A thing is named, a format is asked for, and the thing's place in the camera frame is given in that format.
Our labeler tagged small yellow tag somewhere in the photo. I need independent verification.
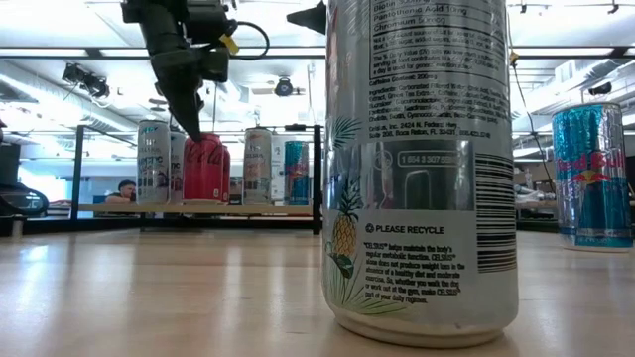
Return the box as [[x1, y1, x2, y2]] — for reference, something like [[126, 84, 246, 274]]
[[219, 33, 240, 56]]

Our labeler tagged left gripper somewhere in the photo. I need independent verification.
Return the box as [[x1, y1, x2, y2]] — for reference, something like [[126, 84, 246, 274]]
[[121, 0, 231, 144]]

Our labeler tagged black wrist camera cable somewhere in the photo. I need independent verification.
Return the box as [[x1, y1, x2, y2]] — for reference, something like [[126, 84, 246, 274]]
[[231, 20, 272, 61]]

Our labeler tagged person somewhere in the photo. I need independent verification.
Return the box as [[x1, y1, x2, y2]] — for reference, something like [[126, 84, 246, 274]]
[[103, 178, 138, 205]]

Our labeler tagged Celsius can pineapple print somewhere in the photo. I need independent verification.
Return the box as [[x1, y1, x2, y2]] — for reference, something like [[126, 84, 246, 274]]
[[320, 0, 520, 348]]

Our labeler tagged Celsius can orange print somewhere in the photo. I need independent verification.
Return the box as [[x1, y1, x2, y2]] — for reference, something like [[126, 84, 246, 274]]
[[242, 127, 273, 205]]

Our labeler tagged wooden shelf black metal frame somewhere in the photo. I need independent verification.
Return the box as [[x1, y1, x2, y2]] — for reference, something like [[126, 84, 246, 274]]
[[71, 123, 322, 235]]

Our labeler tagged blue silver Red Bull can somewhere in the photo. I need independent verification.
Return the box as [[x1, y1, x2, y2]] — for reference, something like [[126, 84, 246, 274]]
[[283, 140, 310, 206], [552, 102, 634, 252]]

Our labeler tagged black aluminium rig frame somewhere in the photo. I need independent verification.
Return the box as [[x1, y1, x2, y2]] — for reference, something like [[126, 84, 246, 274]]
[[22, 216, 560, 235]]

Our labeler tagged long ceiling light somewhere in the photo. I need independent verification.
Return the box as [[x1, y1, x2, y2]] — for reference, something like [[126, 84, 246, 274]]
[[98, 47, 326, 58]]

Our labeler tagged yellow hanging cable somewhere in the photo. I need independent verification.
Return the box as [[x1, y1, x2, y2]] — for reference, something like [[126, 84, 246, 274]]
[[505, 0, 558, 195]]

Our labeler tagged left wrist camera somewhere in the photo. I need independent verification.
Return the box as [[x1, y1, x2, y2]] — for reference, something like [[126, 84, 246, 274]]
[[186, 0, 239, 47]]

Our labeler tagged Celsius can blue palm print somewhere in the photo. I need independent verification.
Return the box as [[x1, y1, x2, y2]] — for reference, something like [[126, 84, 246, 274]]
[[136, 119, 172, 205]]

